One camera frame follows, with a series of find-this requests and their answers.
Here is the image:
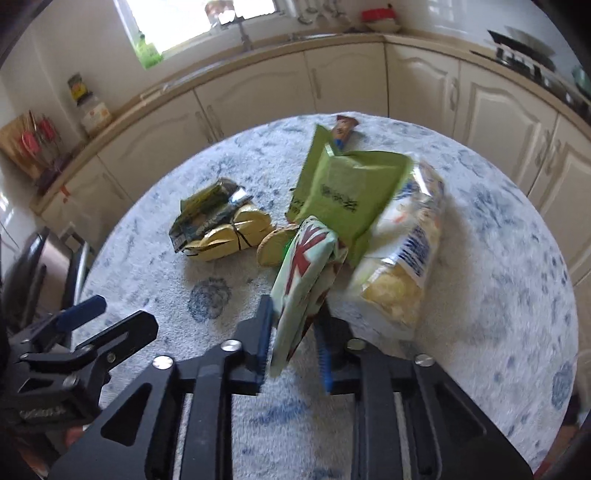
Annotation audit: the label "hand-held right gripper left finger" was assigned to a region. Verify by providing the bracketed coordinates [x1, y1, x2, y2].
[48, 295, 276, 480]

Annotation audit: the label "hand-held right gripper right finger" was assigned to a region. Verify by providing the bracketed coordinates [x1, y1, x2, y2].
[314, 307, 534, 480]

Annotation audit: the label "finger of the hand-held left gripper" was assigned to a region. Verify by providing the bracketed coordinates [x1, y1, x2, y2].
[55, 295, 108, 331]
[74, 311, 160, 384]

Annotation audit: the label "mint green red wrapper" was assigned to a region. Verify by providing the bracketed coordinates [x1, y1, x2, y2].
[270, 216, 348, 377]

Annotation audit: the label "round yellow cracker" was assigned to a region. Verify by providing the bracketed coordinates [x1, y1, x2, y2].
[256, 224, 299, 267]

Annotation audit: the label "green yellow cracker pack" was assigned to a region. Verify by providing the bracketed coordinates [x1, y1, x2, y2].
[168, 178, 273, 263]

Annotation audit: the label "white blue chips bag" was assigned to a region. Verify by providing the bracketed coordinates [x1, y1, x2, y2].
[346, 157, 447, 331]

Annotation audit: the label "olive green snack packet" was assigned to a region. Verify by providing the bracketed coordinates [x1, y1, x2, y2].
[285, 124, 414, 269]

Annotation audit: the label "stainless steel appliance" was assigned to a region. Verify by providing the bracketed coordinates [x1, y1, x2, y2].
[9, 226, 93, 334]

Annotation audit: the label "rack of red utensils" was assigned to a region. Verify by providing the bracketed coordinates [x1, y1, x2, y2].
[23, 110, 64, 168]

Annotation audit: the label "wooden cutting board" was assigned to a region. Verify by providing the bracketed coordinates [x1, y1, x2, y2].
[0, 113, 43, 179]

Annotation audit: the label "glass jar orange label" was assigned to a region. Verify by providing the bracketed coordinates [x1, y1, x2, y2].
[78, 95, 113, 135]

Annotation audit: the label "yellow label bottle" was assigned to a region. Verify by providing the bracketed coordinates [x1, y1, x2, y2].
[68, 72, 91, 103]

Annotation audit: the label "brown blue snack bar wrapper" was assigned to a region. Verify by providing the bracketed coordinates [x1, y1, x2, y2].
[331, 114, 360, 151]

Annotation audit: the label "green dish soap bottle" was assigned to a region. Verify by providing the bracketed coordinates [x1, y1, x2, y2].
[136, 39, 164, 70]

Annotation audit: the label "cream lower kitchen cabinets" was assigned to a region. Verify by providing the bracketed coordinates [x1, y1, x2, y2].
[30, 30, 591, 296]

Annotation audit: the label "metal faucet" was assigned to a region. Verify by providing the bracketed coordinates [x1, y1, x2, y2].
[233, 14, 254, 51]

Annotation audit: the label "kitchen window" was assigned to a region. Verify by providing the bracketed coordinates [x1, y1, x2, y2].
[113, 0, 283, 57]

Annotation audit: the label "pink rag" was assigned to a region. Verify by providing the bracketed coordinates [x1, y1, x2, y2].
[205, 0, 236, 24]

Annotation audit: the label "white bowl red lid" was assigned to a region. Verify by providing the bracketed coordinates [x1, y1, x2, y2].
[360, 4, 403, 33]

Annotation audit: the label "black gas stove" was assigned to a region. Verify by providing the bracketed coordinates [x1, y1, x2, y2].
[471, 45, 591, 117]

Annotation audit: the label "metal wok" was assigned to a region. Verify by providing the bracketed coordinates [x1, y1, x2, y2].
[487, 25, 557, 59]

